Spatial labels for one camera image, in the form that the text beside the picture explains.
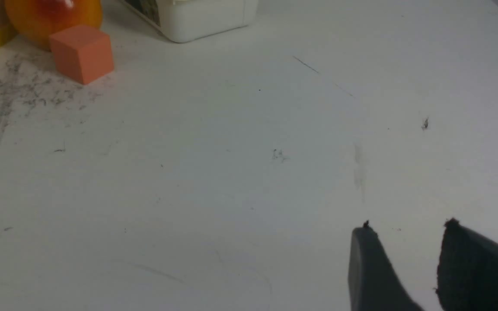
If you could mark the orange round fruit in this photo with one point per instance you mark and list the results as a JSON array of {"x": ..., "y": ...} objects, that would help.
[{"x": 36, "y": 20}]

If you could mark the orange foam cube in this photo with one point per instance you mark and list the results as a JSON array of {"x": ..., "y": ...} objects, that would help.
[{"x": 82, "y": 53}]

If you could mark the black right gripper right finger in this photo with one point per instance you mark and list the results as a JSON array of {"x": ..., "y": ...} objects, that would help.
[{"x": 467, "y": 273}]

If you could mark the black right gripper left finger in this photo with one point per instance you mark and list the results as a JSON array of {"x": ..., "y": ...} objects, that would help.
[{"x": 373, "y": 284}]

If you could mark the white plastic container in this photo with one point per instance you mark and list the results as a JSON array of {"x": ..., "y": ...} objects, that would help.
[{"x": 183, "y": 21}]

